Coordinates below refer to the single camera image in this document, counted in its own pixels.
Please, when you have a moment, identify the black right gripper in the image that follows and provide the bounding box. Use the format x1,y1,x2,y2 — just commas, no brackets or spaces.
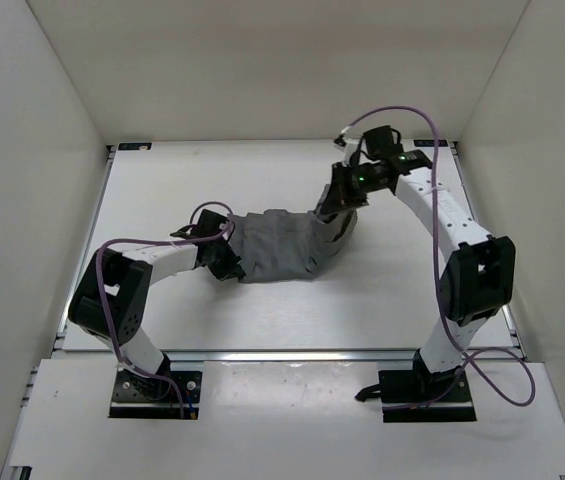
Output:
319,163,385,216

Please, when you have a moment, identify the dark label sticker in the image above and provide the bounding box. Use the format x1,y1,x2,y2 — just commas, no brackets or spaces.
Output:
413,139,448,148
117,142,153,151

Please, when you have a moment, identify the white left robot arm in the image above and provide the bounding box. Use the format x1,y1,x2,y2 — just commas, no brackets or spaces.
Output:
68,208,244,398

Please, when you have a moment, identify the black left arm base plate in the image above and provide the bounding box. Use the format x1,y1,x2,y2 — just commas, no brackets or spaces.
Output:
109,364,203,420

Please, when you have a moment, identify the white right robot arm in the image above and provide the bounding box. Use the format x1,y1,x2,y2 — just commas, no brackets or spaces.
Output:
318,126,516,401

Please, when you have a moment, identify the dark label sticker left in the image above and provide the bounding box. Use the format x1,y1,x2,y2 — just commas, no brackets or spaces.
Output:
117,142,153,151

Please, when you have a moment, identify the dark label sticker right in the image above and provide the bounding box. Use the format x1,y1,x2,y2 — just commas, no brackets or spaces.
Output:
413,139,448,148

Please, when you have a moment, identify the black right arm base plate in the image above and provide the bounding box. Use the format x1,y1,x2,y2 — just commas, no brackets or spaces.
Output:
355,352,477,423

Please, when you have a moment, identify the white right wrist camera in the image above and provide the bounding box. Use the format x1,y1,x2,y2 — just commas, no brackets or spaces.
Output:
333,133,359,165

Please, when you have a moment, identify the grey pleated skirt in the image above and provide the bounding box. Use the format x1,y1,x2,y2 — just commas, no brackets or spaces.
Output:
229,209,358,284

